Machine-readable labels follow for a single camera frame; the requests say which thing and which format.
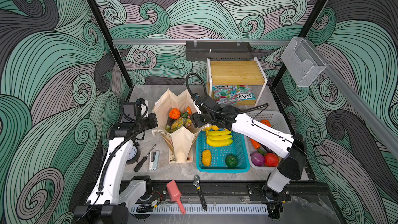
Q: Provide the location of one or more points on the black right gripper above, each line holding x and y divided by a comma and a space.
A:
196, 120

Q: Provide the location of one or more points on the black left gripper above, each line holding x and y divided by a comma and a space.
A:
152, 118

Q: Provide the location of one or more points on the orange toy pumpkin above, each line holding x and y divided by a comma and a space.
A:
266, 122
174, 114

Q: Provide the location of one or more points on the green Fox's candy bag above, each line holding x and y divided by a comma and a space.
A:
183, 121

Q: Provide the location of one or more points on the cream floral grocery bag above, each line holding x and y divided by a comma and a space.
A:
181, 141

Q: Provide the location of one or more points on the orange Fox's candy bag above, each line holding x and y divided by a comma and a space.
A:
188, 110

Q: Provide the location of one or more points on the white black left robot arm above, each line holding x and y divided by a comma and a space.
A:
107, 203

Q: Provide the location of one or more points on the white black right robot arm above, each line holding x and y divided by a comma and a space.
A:
289, 147

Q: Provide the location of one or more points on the mint berry candy bag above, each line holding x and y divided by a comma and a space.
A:
224, 95

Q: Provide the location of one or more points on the teal Fox's candy bag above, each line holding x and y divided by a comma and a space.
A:
243, 93

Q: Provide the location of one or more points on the yellow banana bunch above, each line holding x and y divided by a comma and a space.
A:
219, 138

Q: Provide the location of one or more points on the black alarm clock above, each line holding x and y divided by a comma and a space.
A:
134, 154

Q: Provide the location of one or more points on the white stapler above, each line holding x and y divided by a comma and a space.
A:
154, 160

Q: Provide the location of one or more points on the white wooden two-tier shelf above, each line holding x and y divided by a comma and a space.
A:
230, 73

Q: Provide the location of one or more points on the yellow toy potato fruit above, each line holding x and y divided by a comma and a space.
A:
206, 158

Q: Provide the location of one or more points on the teal plastic basket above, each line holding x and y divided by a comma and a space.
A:
219, 155

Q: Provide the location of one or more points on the green toy avocado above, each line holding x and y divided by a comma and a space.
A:
231, 161

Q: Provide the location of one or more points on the orange toy carrot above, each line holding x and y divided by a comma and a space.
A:
255, 144

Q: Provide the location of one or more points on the white plastic basket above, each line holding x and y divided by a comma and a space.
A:
277, 122

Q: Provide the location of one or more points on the purple toy onion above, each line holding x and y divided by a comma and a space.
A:
257, 159

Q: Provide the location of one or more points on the black adjustable wrench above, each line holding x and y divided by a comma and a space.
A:
196, 183

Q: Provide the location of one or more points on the pink plastic scoop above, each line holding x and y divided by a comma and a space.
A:
175, 195

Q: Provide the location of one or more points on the red toy strawberry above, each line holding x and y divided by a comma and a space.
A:
271, 160

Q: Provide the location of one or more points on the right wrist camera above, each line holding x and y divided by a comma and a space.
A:
196, 103

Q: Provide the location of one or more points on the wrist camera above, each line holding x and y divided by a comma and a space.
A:
134, 110
196, 103

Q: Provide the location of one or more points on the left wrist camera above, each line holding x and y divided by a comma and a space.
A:
134, 110

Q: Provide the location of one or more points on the black handled screwdriver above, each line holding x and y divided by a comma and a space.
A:
141, 163

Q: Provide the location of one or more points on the black wall shelf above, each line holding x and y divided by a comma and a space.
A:
227, 51

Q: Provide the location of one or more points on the white slotted cable duct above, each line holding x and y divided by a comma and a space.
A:
213, 209

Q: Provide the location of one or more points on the clear plastic wall bin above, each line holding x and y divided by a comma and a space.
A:
303, 61

